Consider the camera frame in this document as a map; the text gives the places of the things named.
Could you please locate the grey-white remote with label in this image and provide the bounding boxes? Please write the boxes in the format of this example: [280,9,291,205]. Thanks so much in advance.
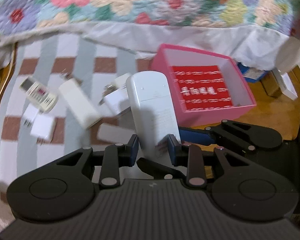
[126,71,181,160]

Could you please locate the white cube charger adapter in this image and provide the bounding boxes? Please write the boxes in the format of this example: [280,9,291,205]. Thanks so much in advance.
[104,89,130,116]

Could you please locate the long white remote back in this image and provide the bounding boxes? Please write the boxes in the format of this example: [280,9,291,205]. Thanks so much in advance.
[58,79,102,129]

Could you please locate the cream remote with label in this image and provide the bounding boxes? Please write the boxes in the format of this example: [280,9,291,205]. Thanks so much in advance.
[113,73,131,89]

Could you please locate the large white plug charger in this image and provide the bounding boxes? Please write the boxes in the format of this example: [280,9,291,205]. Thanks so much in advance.
[30,114,56,144]

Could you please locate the small white plug charger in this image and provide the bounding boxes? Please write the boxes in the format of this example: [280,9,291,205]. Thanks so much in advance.
[22,103,40,127]

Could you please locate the air conditioner remote with screen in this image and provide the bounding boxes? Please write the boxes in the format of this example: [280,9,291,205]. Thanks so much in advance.
[20,76,58,113]

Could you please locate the pink cardboard box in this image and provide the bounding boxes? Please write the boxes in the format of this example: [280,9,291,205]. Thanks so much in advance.
[151,44,256,127]

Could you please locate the white box on floor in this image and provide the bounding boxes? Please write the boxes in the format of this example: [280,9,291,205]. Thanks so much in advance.
[272,69,298,100]

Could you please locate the blue cardboard box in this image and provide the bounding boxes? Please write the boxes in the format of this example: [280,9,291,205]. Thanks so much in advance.
[237,62,268,83]

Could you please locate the white bed sheet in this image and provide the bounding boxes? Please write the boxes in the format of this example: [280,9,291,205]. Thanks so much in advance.
[0,22,300,72]

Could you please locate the floral quilted bedspread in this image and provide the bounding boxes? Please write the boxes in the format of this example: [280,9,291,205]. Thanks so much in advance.
[0,0,300,40]

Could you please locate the silver keys on ring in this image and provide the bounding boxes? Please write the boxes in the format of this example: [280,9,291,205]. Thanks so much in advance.
[60,73,83,85]

